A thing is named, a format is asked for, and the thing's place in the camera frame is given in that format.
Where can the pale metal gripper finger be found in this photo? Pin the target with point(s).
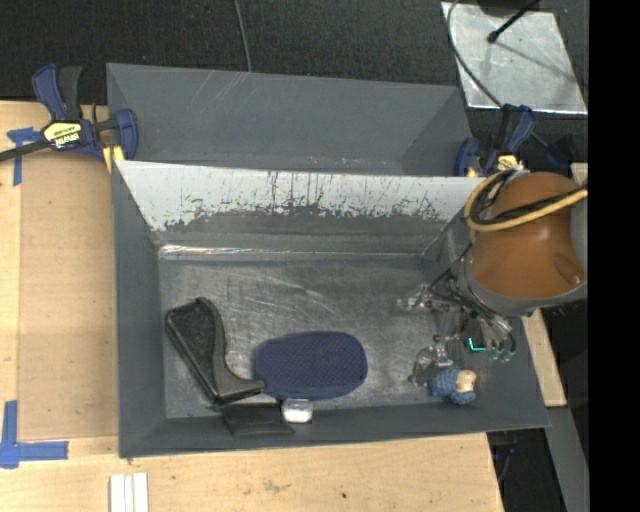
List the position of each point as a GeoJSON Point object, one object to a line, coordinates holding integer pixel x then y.
{"type": "Point", "coordinates": [430, 360]}
{"type": "Point", "coordinates": [416, 302]}

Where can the blue knitted toy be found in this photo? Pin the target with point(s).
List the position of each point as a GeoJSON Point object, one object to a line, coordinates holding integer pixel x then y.
{"type": "Point", "coordinates": [452, 386]}

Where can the grey metal bin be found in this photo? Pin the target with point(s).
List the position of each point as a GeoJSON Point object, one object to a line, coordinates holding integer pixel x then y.
{"type": "Point", "coordinates": [300, 280]}

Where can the dark blue oval pad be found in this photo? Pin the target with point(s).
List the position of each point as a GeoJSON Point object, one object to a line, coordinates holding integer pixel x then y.
{"type": "Point", "coordinates": [310, 366]}

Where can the small clear white block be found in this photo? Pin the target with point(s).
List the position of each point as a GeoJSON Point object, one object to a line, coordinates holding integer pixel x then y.
{"type": "Point", "coordinates": [297, 411]}

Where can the pale wood board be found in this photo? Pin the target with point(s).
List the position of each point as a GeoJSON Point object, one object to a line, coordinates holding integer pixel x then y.
{"type": "Point", "coordinates": [65, 280]}

